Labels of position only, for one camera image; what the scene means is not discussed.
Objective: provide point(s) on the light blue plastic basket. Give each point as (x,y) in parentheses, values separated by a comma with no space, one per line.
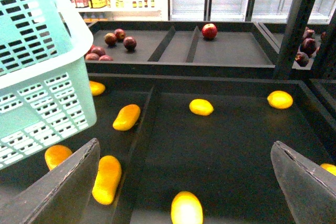
(45,91)

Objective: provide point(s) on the red apple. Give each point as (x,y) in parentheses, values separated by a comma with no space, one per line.
(209,31)

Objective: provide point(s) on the yellow lemon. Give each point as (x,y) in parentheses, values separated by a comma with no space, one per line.
(186,208)
(280,100)
(329,167)
(201,107)

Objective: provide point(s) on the dark purple fruit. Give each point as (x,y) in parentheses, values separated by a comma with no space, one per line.
(130,43)
(110,39)
(120,34)

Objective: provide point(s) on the yellow mango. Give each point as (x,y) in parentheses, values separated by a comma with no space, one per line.
(127,117)
(107,180)
(97,88)
(55,155)

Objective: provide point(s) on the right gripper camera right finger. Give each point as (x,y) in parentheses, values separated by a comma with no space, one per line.
(308,188)

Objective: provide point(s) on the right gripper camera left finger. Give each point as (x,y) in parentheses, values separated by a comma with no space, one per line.
(60,196)

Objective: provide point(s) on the black upper produce tray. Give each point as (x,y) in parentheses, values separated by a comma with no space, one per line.
(239,50)

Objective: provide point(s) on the black produce tray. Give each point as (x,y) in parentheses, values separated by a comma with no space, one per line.
(239,50)
(223,158)

